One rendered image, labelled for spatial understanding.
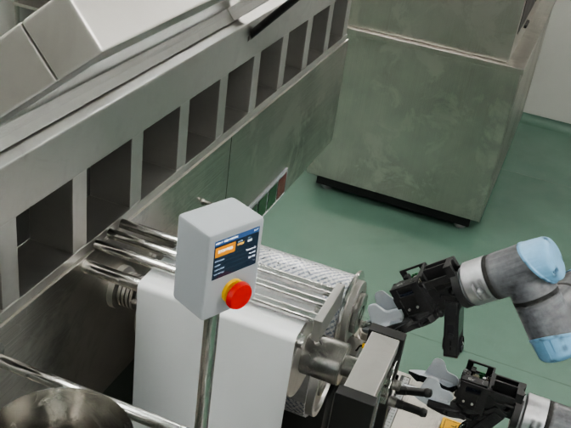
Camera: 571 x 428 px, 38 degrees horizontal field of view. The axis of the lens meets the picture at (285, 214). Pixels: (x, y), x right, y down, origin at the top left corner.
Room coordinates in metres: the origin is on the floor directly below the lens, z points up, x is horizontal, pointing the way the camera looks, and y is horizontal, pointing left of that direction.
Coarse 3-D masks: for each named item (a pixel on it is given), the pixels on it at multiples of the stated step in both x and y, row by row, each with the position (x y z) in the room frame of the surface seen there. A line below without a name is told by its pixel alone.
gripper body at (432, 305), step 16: (400, 272) 1.22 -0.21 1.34; (432, 272) 1.17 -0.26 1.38; (448, 272) 1.14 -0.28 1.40; (400, 288) 1.15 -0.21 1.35; (416, 288) 1.14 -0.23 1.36; (432, 288) 1.15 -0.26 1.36; (448, 288) 1.14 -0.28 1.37; (400, 304) 1.15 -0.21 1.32; (416, 304) 1.14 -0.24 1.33; (432, 304) 1.14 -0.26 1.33; (464, 304) 1.12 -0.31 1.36; (416, 320) 1.13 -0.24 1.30; (432, 320) 1.13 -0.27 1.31
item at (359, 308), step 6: (360, 294) 1.21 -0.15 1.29; (366, 294) 1.22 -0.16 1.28; (360, 300) 1.19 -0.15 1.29; (366, 300) 1.22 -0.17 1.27; (354, 306) 1.18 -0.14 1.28; (360, 306) 1.18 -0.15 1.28; (354, 312) 1.17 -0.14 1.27; (360, 312) 1.19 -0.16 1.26; (354, 318) 1.17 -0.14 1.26; (360, 318) 1.21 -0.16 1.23; (354, 324) 1.16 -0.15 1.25; (348, 330) 1.17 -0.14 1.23; (354, 330) 1.17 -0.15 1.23
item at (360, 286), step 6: (360, 282) 1.21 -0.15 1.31; (354, 288) 1.19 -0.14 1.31; (360, 288) 1.20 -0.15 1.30; (354, 294) 1.18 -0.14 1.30; (348, 300) 1.17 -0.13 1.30; (354, 300) 1.17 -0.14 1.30; (348, 306) 1.16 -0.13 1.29; (348, 312) 1.16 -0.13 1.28; (342, 318) 1.15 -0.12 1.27; (348, 318) 1.15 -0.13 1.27; (342, 324) 1.15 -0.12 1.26; (348, 324) 1.16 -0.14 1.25; (342, 330) 1.15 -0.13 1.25; (342, 336) 1.15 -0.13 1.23; (348, 336) 1.18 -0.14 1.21
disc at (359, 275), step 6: (360, 270) 1.24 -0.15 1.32; (354, 276) 1.21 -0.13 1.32; (360, 276) 1.23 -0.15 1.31; (354, 282) 1.19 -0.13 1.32; (348, 288) 1.18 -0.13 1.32; (348, 294) 1.17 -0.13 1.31; (342, 306) 1.15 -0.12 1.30; (342, 312) 1.15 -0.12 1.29; (336, 324) 1.14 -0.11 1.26; (336, 330) 1.14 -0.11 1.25; (336, 336) 1.14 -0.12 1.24
